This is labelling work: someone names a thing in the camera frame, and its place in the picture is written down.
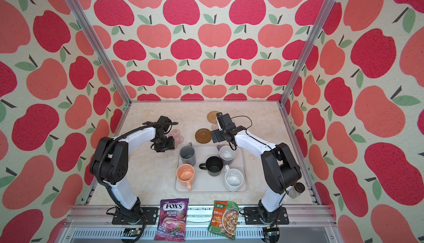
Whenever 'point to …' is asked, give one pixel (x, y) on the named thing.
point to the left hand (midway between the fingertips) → (172, 151)
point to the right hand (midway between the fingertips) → (222, 134)
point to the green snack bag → (224, 218)
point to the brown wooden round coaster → (203, 136)
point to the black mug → (213, 165)
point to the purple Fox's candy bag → (171, 222)
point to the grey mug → (187, 154)
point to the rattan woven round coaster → (211, 116)
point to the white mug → (233, 178)
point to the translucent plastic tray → (202, 183)
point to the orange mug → (185, 173)
